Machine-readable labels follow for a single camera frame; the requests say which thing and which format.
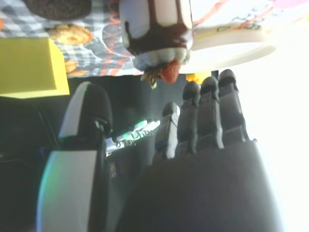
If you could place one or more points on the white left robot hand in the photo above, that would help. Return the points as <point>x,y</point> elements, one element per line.
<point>193,193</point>

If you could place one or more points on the toy chocolate strawberry cake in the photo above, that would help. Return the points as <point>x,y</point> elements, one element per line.
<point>157,36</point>

